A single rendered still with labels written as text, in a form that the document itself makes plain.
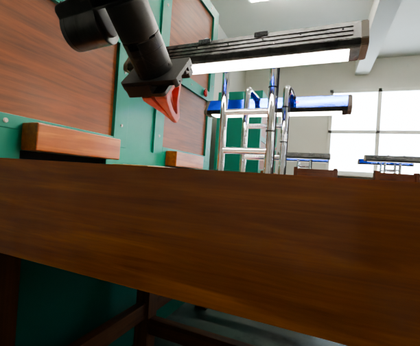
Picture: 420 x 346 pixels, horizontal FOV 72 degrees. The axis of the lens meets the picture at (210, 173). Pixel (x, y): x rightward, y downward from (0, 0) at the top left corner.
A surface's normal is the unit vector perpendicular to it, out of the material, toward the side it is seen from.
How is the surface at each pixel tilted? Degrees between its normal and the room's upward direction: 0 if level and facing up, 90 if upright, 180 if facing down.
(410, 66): 90
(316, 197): 90
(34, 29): 90
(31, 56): 90
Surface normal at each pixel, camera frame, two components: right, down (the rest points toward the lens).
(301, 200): -0.39, -0.04
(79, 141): 0.92, 0.06
